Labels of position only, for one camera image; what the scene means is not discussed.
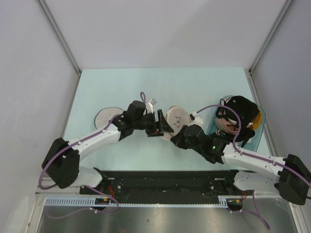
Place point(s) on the grey-trimmed mesh laundry bag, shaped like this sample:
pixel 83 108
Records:
pixel 105 115

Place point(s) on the right aluminium frame post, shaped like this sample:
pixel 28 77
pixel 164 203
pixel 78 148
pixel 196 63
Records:
pixel 271 34

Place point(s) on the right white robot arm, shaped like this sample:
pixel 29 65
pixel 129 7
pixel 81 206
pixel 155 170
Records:
pixel 289 176

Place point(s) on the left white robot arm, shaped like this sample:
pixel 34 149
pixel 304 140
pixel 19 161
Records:
pixel 62 162

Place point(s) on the pink mesh laundry bag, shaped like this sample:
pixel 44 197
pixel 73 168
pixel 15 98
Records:
pixel 176 117

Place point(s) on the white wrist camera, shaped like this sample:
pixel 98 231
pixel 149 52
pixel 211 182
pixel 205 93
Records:
pixel 149 106
pixel 196 119

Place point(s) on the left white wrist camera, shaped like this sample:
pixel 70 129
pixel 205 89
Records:
pixel 149 106

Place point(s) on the white slotted cable duct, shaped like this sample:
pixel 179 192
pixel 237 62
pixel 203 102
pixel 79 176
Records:
pixel 93 202

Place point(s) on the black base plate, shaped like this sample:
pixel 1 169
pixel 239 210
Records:
pixel 183 187

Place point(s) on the teal plastic basin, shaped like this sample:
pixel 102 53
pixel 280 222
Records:
pixel 253 143

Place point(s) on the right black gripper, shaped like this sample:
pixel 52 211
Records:
pixel 178 141

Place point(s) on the pink bra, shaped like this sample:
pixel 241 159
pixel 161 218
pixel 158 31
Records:
pixel 227 125

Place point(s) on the aluminium frame post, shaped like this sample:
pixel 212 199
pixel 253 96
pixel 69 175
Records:
pixel 47 13
pixel 271 34

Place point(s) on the yellow garment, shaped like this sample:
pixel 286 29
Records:
pixel 256 122

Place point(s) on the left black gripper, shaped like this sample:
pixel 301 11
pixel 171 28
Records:
pixel 156 127

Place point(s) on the black bra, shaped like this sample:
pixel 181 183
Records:
pixel 246 111

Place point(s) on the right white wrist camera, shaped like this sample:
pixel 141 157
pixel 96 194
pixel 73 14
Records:
pixel 196 119

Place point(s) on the left aluminium frame post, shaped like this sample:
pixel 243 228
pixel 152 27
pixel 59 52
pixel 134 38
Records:
pixel 47 13

